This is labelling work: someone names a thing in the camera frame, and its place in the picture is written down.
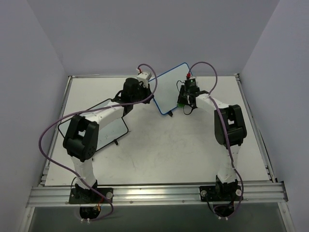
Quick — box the blue framed whiteboard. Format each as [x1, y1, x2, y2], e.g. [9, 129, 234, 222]
[154, 62, 189, 116]

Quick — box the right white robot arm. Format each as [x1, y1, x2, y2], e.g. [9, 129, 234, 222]
[177, 78, 247, 200]

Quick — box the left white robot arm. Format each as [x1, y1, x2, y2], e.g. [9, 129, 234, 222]
[63, 76, 153, 203]

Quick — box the black framed whiteboard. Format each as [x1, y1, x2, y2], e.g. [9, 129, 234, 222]
[58, 99, 129, 151]

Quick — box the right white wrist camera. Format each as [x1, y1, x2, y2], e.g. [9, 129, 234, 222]
[186, 72, 196, 82]

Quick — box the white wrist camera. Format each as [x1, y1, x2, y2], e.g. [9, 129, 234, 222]
[186, 72, 196, 82]
[136, 68, 152, 86]

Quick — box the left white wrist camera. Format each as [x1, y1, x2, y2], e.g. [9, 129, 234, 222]
[136, 68, 152, 86]

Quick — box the aluminium front rail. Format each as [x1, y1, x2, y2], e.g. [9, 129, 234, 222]
[26, 182, 288, 207]

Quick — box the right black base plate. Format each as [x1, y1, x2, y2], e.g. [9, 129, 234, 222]
[199, 185, 243, 202]

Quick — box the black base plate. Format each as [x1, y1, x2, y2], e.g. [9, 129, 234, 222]
[68, 186, 113, 204]
[199, 185, 243, 202]

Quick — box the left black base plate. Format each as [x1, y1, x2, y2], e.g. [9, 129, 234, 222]
[68, 186, 113, 204]

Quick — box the aluminium table edge frame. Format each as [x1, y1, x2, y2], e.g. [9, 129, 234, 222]
[235, 73, 277, 183]

